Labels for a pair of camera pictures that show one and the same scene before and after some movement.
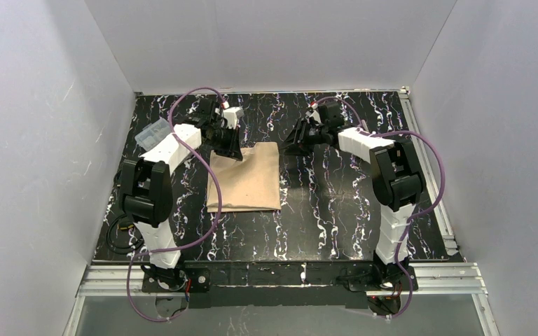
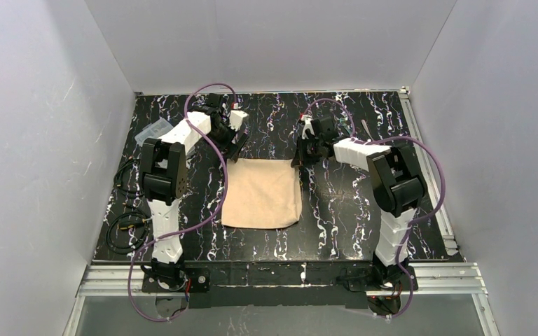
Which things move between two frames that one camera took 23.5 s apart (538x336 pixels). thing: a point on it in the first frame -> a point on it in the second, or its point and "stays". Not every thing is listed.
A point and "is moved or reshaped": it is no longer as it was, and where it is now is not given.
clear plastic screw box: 151,134 stays
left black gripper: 228,138 stays
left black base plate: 192,279 stays
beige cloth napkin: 249,185 is moved or reshaped
